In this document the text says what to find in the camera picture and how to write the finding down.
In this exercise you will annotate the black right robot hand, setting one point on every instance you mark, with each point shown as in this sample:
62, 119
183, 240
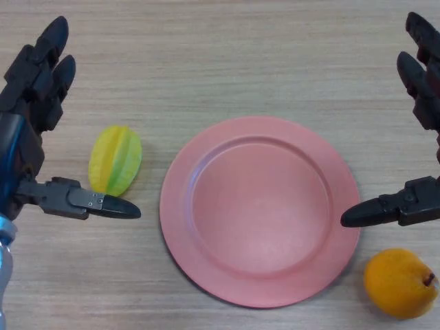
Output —
421, 82

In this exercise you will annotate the orange yellow pear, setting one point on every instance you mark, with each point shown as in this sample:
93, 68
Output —
398, 283

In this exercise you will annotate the pink round plate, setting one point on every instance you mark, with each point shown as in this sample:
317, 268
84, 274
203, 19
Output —
259, 211

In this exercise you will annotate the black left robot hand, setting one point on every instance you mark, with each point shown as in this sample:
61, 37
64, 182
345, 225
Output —
32, 103

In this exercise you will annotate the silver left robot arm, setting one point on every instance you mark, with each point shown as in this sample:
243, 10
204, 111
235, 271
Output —
4, 261

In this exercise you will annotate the yellow green starfruit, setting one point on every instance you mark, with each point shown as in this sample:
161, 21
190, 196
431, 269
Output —
115, 159

